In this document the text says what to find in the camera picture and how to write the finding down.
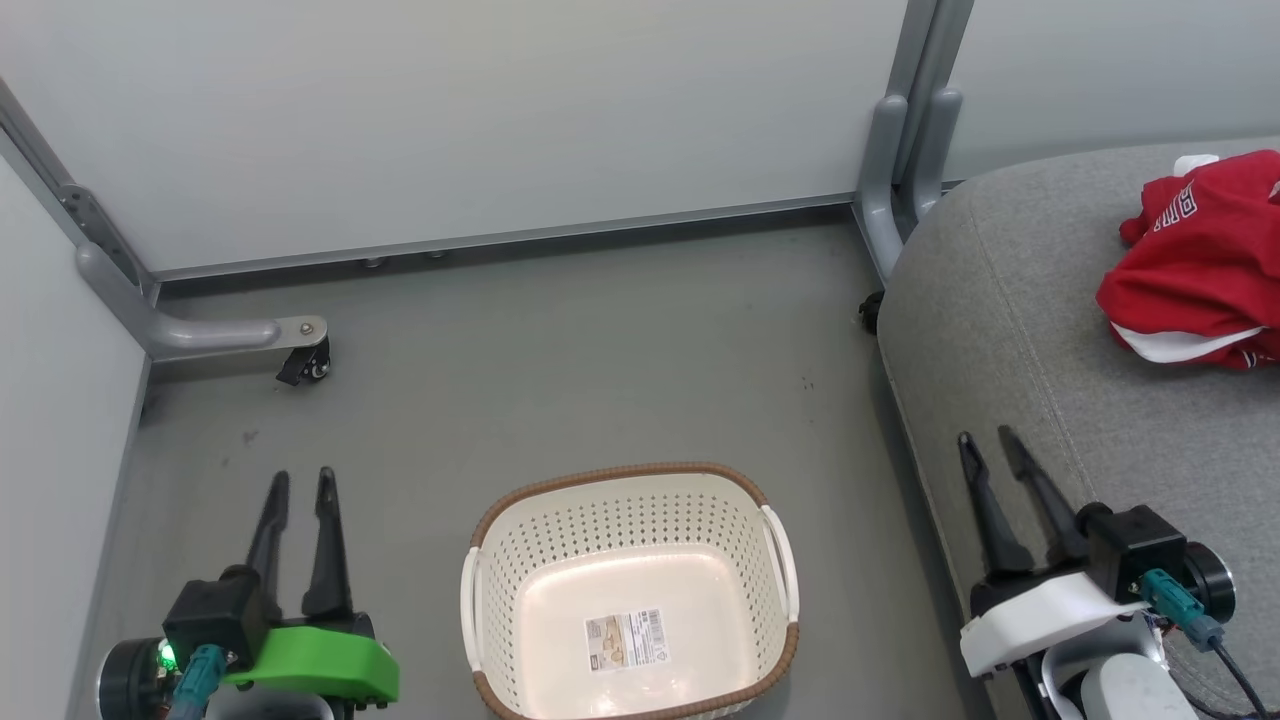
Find red white sports jersey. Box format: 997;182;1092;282
1094;149;1280;372

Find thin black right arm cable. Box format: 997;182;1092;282
1175;638;1273;720

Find grey metal partition foot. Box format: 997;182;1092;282
0;78;330;363

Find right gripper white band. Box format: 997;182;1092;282
956;424;1151;682

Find grey metal partition posts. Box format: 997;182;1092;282
853;0;977;284

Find paper sticker label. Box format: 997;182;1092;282
584;607;670;672

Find teal left camera connector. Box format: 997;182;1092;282
168;644;227;720

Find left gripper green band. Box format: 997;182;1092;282
222;466;401;708

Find black round left gripper motor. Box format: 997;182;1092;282
96;638;177;720

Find teal right camera connector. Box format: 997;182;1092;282
1139;568;1227;652

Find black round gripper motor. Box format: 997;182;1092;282
1184;540;1238;624
96;638;177;720

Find cream perforated laundry basket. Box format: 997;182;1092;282
459;461;802;720

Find grey fabric sofa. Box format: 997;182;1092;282
876;138;1280;720

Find teal camera connector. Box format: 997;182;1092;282
168;644;227;720
1139;568;1227;652

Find black round right gripper motor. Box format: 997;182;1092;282
1184;540;1238;624

